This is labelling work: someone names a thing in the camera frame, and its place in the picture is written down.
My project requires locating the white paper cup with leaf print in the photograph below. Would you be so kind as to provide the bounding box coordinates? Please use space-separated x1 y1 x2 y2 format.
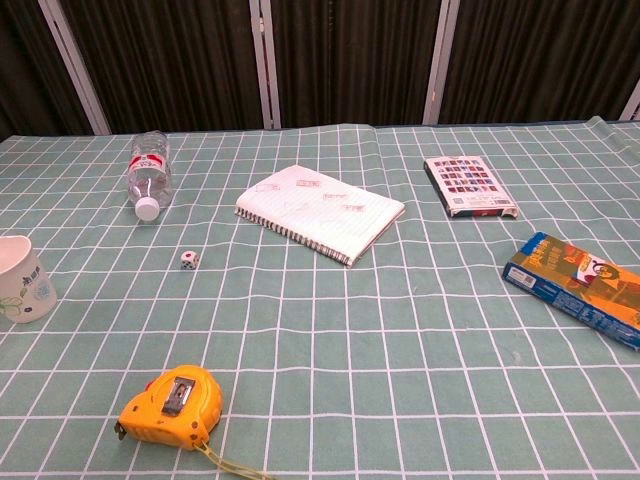
0 235 58 325

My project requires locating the white spiral notebook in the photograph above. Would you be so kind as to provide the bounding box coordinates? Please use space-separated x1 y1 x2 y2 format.
234 164 406 270

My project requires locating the green checked tablecloth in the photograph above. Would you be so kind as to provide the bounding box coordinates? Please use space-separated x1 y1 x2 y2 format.
0 115 640 480

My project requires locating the card box with picture grid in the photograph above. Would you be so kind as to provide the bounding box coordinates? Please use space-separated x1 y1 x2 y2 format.
423 155 520 220

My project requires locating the dark folding screen with white frames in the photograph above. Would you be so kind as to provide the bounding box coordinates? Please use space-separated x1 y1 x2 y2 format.
0 0 640 143

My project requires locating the clear plastic water bottle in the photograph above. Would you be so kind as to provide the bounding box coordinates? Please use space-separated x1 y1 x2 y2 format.
127 130 174 223

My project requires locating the yellow tape measure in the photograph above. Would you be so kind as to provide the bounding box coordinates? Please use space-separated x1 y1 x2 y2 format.
114 364 276 480

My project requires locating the blue orange flat box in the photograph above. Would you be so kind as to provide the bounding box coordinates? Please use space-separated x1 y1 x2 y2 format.
502 231 640 353

